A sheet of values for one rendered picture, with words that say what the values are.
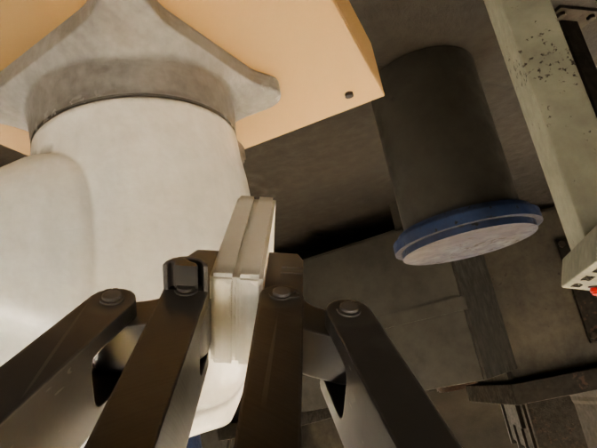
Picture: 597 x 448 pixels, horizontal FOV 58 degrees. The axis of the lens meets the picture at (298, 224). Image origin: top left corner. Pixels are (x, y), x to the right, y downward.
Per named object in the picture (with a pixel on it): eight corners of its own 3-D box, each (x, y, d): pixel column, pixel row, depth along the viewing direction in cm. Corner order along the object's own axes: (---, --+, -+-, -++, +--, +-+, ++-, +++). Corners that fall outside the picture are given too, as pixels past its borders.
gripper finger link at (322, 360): (255, 333, 14) (372, 340, 14) (268, 251, 18) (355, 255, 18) (253, 381, 14) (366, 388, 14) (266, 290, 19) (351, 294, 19)
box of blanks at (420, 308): (433, 187, 212) (490, 388, 189) (481, 222, 282) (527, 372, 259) (229, 259, 258) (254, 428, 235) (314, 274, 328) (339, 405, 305)
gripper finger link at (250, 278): (235, 276, 15) (262, 277, 15) (257, 196, 21) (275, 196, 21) (234, 365, 16) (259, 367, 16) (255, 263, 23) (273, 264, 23)
